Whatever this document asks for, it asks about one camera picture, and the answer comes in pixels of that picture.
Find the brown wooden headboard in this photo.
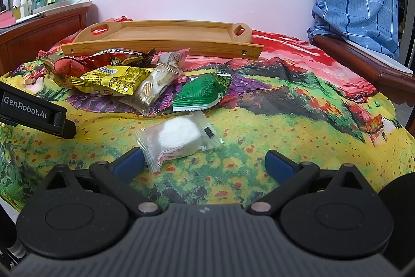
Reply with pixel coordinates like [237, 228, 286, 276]
[0, 4, 97, 76]

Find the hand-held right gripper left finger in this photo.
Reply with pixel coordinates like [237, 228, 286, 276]
[40, 148, 163, 217]

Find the red and gold snack packet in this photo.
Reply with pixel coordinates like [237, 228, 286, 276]
[36, 51, 99, 89]

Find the brown wooden furniture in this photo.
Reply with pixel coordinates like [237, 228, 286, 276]
[310, 33, 415, 106]

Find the bamboo serving tray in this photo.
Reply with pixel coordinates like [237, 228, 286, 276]
[60, 20, 265, 60]

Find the pink-edged clear snack packet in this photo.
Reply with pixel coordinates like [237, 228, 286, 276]
[157, 48, 190, 76]

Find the colourful printed blanket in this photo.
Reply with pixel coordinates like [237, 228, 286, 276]
[0, 17, 415, 219]

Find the yellow snack packet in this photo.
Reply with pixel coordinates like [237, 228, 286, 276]
[71, 65, 155, 96]

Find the round white pastry clear packet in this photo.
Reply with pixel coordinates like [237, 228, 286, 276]
[134, 111, 225, 173]

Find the cream biscuit clear packet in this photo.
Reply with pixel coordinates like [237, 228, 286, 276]
[117, 65, 186, 117]

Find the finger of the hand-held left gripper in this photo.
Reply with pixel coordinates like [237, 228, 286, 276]
[51, 111, 77, 139]

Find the white plastic tray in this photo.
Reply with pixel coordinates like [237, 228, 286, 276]
[32, 0, 72, 14]

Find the red peanut snack packet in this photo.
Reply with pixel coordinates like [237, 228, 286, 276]
[87, 48, 158, 69]

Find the green snack packet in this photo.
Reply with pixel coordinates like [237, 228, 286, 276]
[171, 72, 233, 112]

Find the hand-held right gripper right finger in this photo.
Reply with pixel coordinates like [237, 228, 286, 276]
[246, 150, 382, 217]

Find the white power strip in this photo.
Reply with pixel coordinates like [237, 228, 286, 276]
[69, 0, 95, 10]

